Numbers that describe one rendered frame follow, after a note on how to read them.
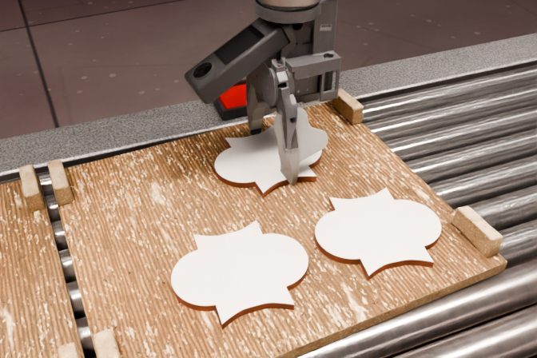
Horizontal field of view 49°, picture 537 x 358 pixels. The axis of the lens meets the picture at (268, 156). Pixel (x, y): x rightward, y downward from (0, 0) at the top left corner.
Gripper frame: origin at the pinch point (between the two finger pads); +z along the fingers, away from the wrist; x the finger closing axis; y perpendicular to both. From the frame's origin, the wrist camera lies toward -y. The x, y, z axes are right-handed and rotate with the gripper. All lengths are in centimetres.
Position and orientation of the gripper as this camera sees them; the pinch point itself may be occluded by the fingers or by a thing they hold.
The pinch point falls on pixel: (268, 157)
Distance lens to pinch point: 73.1
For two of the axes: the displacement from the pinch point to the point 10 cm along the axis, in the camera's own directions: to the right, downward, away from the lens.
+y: 9.1, -2.3, 3.4
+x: -4.1, -5.3, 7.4
